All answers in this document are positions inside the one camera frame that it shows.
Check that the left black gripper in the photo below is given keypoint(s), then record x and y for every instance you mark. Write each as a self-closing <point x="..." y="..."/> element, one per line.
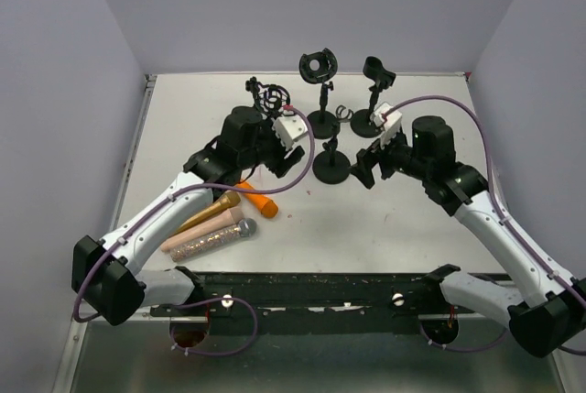
<point x="280" y="166"/>

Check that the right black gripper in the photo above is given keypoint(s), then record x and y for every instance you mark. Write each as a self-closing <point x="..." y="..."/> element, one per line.
<point x="365" y="160"/>

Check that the orange microphone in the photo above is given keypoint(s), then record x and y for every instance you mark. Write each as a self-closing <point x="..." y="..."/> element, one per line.
<point x="266" y="206"/>

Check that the black tripod shock mount stand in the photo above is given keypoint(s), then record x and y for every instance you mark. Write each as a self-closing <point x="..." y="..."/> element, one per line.
<point x="269" y="99"/>

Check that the gold microphone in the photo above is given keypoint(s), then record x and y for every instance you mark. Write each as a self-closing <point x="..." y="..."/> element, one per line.
<point x="228" y="200"/>

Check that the pink microphone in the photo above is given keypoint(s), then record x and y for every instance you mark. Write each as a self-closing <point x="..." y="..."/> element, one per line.
<point x="227" y="218"/>

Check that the silver glitter microphone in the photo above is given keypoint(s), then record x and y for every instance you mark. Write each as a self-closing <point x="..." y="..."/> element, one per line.
<point x="227" y="235"/>

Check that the black round base shock stand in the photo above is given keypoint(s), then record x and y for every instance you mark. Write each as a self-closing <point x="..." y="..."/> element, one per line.
<point x="318" y="68"/>

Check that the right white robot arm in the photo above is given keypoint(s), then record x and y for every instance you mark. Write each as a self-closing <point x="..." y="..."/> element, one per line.
<point x="545" y="308"/>

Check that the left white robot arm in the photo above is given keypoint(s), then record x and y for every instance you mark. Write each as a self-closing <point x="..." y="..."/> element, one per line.
<point x="108" y="273"/>

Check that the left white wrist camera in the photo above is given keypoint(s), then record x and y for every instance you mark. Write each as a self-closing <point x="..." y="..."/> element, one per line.
<point x="289" y="129"/>

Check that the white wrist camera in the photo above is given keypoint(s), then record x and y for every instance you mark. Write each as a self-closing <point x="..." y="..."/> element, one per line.
<point x="289" y="129"/>
<point x="388" y="121"/>

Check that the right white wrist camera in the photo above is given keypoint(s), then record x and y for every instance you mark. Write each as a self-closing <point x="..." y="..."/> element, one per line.
<point x="388" y="121"/>

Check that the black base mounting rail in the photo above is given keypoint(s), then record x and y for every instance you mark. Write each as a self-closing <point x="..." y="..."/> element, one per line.
<point x="236" y="303"/>

